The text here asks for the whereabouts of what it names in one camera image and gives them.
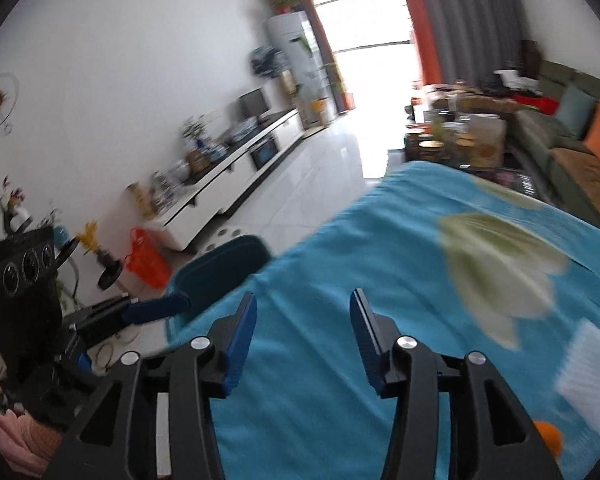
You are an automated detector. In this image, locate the dark green sofa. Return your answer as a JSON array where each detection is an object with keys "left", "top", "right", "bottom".
[{"left": 514, "top": 61, "right": 600, "bottom": 229}]

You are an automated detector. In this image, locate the orange curtain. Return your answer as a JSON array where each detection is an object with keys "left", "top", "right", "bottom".
[{"left": 406, "top": 0, "right": 443, "bottom": 86}]

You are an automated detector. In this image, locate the white black TV cabinet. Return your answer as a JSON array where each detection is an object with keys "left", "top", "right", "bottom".
[{"left": 144, "top": 108, "right": 303, "bottom": 252}]

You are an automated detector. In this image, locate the blue-grey cushion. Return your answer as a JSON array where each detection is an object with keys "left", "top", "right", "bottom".
[{"left": 554, "top": 84, "right": 597, "bottom": 139}]

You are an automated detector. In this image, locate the blue floral table blanket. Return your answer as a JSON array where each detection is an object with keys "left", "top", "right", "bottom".
[{"left": 170, "top": 162, "right": 600, "bottom": 479}]

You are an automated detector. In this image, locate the cluttered coffee table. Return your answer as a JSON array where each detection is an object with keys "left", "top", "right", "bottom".
[{"left": 403, "top": 86, "right": 546, "bottom": 200}]

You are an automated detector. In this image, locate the teal plastic trash bin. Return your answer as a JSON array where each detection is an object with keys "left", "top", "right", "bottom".
[{"left": 165, "top": 234, "right": 274, "bottom": 340}]

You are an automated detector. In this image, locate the grey curtain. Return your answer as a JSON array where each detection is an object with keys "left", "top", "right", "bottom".
[{"left": 424, "top": 0, "right": 527, "bottom": 86}]

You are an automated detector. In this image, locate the black monitor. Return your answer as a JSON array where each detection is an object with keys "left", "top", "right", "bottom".
[{"left": 238, "top": 88, "right": 270, "bottom": 122}]

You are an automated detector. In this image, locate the orange plastic bag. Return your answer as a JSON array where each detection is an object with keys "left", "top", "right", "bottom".
[{"left": 123, "top": 228, "right": 172, "bottom": 290}]

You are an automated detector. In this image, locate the white foam fruit net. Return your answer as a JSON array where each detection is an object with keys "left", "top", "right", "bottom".
[{"left": 555, "top": 318, "right": 600, "bottom": 436}]

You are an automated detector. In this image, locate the white standing air conditioner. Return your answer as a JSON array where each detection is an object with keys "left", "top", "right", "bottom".
[{"left": 266, "top": 11, "right": 332, "bottom": 128}]

